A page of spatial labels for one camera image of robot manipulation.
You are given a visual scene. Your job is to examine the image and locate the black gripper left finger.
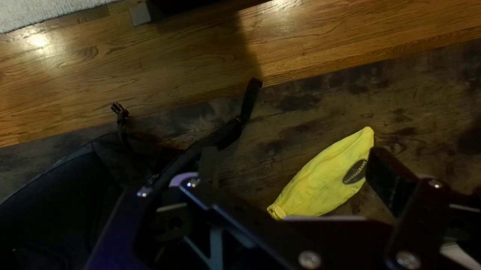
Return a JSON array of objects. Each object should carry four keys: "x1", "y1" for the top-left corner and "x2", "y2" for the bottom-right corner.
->
[{"x1": 87, "y1": 146, "x2": 222, "y2": 270}]

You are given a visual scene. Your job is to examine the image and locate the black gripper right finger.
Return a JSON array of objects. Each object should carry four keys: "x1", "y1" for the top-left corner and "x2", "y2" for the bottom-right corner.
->
[{"x1": 364, "y1": 146, "x2": 451, "y2": 270}]

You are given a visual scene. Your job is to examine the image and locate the yellow banana toy pouch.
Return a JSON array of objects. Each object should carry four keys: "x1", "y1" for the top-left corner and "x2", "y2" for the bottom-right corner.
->
[{"x1": 266, "y1": 125, "x2": 377, "y2": 222}]

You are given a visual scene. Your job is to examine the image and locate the grey furniture foot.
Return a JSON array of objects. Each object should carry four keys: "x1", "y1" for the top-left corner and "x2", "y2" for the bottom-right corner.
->
[{"x1": 129, "y1": 2, "x2": 153, "y2": 27}]

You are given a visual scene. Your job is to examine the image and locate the white rug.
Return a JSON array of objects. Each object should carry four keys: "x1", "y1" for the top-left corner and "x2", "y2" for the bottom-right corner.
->
[{"x1": 0, "y1": 0, "x2": 120, "y2": 35}]

